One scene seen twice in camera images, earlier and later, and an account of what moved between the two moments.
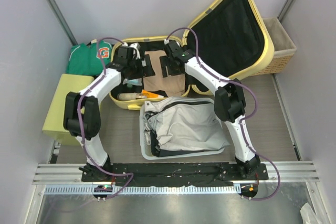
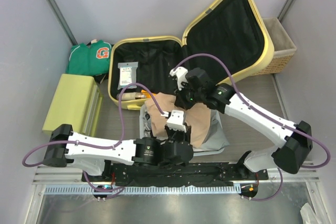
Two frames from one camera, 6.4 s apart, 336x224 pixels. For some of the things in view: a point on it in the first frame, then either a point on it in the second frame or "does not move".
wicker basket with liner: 284,48 does not move
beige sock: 173,85 to 197,117
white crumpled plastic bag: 308,214 does not move
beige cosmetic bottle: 124,96 does not move
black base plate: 174,174 does not move
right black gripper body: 171,70 to 189,97
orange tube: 149,94 does not move
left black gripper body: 136,70 to 177,136
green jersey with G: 84,59 does not move
